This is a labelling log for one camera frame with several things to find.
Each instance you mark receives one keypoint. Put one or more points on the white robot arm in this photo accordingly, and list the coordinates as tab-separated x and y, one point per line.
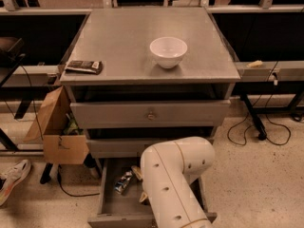
168	169

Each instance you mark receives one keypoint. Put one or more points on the grey open bottom drawer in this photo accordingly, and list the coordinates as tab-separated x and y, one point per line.
121	210

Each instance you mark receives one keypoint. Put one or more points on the grey middle drawer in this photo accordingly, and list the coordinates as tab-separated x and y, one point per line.
129	148

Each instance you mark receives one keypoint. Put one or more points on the grey top drawer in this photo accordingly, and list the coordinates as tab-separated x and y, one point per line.
150	114

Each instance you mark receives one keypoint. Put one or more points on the grey wooden drawer cabinet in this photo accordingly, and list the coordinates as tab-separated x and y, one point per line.
120	39

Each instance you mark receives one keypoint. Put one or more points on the brown cardboard box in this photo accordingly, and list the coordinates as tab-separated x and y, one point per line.
50	129

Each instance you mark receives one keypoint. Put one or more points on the dark snack bar packet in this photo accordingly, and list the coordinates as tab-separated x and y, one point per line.
92	67

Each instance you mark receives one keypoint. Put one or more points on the white ceramic bowl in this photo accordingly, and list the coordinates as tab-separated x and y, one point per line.
168	52

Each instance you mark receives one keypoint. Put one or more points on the white running shoe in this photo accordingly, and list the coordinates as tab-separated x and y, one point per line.
13	176

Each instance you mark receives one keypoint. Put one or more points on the black table leg right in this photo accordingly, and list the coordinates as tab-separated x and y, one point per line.
262	135

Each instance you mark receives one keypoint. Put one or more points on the yellow foam piece on rail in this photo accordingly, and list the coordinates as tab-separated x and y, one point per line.
256	63

